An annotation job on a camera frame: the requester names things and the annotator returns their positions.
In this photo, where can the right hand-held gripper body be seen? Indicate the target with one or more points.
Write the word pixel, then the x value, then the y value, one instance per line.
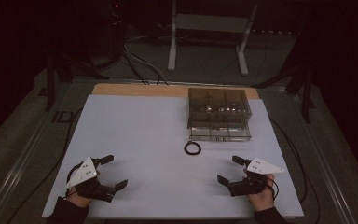
pixel 262 167

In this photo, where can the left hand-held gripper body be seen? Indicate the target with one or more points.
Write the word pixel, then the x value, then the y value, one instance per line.
pixel 85 174

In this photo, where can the person's left hand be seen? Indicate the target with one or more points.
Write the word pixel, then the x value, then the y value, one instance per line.
pixel 79 200

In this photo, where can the person's right hand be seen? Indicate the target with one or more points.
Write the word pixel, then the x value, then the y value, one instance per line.
pixel 264 200

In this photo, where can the white board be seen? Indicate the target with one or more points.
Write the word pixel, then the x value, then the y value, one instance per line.
pixel 149 155

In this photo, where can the clear plastic drawer box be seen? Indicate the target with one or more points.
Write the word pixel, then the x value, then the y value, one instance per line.
pixel 219 113

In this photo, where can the wooden table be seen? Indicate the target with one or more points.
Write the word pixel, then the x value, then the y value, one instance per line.
pixel 143 90

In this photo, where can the black tripod stand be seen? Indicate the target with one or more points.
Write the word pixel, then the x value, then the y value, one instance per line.
pixel 306 93
pixel 51 77

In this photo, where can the white metal stand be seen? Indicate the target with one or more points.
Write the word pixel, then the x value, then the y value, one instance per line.
pixel 211 23

